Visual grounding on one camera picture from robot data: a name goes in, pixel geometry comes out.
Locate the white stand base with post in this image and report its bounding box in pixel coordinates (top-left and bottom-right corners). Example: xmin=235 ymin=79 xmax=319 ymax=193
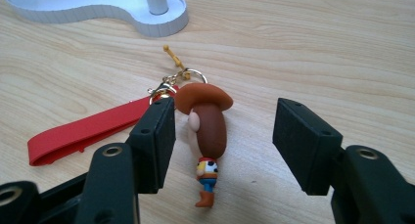
xmin=2 ymin=0 xmax=190 ymax=38

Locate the cowboy figure keychain red strap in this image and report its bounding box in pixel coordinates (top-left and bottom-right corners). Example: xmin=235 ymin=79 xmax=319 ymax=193
xmin=26 ymin=44 xmax=235 ymax=209

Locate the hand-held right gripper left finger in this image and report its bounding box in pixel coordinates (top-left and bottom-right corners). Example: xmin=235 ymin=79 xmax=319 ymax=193
xmin=125 ymin=96 xmax=177 ymax=195

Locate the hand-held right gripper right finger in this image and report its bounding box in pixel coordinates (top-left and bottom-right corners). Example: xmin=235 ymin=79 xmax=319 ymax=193
xmin=272 ymin=97 xmax=345 ymax=197

